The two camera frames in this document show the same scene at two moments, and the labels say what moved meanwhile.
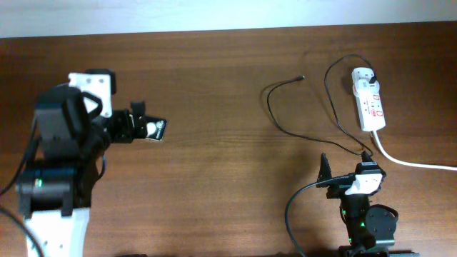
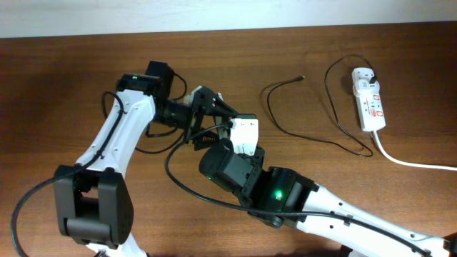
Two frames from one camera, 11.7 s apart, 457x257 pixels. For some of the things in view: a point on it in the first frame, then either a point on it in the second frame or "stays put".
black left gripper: (118, 126) -> (206, 107)
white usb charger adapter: (361, 84) stays put
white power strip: (370, 104) stays put
